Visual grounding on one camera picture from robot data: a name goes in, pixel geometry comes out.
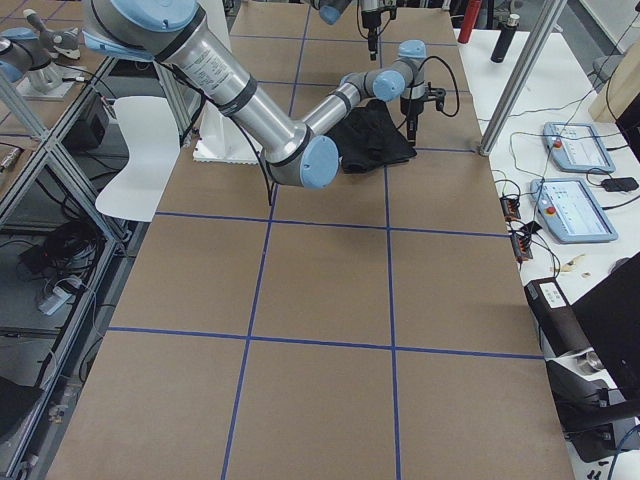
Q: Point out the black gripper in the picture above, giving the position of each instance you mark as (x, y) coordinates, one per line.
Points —
(408, 106)
(369, 19)

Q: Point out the black graphic t-shirt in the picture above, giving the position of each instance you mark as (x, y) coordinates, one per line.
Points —
(367, 139)

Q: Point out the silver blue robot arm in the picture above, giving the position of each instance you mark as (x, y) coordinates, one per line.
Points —
(330, 11)
(294, 152)

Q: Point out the red bottle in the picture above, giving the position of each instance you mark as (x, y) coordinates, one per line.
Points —
(470, 19)

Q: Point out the black water bottle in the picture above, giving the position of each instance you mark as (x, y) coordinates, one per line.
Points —
(508, 29)

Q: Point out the black orange terminal block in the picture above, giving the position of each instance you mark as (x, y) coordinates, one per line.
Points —
(519, 235)

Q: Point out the upper teach pendant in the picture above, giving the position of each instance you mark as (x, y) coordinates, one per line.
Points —
(577, 148)

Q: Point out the teach pendant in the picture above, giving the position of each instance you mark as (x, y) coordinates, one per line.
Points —
(577, 148)
(569, 211)

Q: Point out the lower teach pendant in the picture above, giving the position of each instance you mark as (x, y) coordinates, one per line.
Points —
(569, 211)

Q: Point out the brown paper table cover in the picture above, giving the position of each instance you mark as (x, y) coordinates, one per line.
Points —
(375, 329)

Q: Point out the black power adapter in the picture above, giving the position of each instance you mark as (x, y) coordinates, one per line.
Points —
(619, 184)

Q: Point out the white plastic chair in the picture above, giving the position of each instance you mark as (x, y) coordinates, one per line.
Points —
(151, 135)

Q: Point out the black monitor stand device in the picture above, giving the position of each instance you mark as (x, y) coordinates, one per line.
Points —
(594, 365)

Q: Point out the white power strip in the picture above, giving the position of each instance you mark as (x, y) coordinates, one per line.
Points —
(60, 293)

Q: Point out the aluminium frame post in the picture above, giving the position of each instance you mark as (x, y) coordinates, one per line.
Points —
(524, 65)

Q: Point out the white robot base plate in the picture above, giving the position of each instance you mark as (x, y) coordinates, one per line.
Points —
(219, 140)

